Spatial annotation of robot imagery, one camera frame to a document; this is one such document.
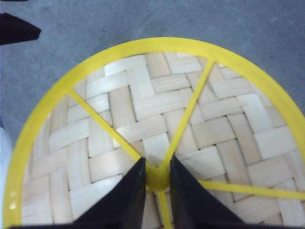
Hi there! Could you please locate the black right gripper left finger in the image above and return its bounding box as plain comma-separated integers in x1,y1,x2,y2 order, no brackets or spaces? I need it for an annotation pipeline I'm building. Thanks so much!
71,156,147,229

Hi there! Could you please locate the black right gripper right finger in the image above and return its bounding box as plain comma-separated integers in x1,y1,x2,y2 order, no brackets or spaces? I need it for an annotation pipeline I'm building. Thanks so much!
168,156,246,229

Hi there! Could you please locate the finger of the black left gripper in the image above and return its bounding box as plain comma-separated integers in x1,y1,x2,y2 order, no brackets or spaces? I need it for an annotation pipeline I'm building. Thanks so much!
0,13,41,45

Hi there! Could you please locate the woven bamboo steamer lid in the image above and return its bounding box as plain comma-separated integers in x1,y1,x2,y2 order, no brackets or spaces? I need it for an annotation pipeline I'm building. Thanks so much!
3,38,305,229

